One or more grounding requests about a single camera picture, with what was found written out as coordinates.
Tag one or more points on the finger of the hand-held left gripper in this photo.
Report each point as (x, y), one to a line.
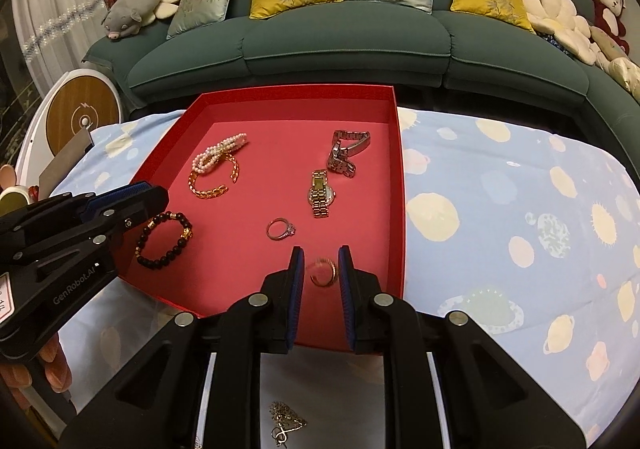
(115, 193)
(145, 206)

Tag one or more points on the brown card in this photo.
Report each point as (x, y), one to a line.
(65, 164)

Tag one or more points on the white round wooden-disc device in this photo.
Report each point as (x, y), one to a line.
(75, 114)

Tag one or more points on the blue planet print tablecloth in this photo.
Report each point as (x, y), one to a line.
(500, 229)

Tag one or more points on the red monkey plush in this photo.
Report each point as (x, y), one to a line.
(607, 4)

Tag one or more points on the cream satin cushion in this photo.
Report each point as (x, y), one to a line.
(625, 74)

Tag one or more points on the cream flower plush cushion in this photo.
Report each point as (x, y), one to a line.
(560, 14)

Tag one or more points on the red cardboard box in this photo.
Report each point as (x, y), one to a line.
(260, 154)

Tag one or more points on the white sheer curtain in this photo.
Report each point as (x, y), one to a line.
(55, 29)

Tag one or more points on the gold hoop earring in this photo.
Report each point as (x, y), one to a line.
(325, 261)

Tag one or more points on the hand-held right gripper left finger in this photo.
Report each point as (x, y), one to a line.
(298, 279)

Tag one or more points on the gold wristwatch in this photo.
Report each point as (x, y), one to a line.
(320, 194)

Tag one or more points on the grey pig plush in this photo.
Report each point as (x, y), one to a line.
(132, 6)

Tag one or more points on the tan cushion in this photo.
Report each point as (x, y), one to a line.
(607, 41)

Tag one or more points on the gold leaf bangle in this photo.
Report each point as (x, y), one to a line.
(205, 193)

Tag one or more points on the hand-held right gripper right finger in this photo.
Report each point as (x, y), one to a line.
(345, 279)

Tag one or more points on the silver wristwatch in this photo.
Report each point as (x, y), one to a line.
(340, 161)

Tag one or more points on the green sofa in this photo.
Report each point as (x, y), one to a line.
(340, 44)

